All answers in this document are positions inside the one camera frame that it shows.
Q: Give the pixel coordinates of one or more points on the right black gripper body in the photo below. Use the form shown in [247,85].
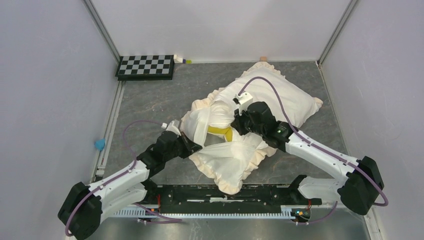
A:
[257,129]

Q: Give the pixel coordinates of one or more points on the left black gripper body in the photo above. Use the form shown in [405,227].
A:
[177,150]

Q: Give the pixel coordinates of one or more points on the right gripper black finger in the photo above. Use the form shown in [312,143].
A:
[238,111]
[241,125]

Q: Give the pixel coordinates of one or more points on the grey cream ruffled pillowcase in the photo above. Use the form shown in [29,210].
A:
[228,124]

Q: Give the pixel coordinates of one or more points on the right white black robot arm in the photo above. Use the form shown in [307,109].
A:
[356,183]

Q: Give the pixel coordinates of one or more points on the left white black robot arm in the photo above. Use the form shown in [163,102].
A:
[87,206]

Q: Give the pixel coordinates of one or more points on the blue small object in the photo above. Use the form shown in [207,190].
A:
[100,144]

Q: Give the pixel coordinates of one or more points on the small white block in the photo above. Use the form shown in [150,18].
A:
[178,59]

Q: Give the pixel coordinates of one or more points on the black white checkerboard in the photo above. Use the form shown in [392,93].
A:
[145,68]

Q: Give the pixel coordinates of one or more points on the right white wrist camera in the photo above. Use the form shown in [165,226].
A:
[244,99]

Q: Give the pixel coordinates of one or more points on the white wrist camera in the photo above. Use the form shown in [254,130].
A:
[244,99]
[171,128]

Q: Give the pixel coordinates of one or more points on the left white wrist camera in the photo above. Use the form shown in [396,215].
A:
[171,128]

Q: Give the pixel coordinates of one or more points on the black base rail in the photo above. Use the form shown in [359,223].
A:
[208,199]

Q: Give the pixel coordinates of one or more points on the white toothed cable tray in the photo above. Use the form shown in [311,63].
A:
[140,213]

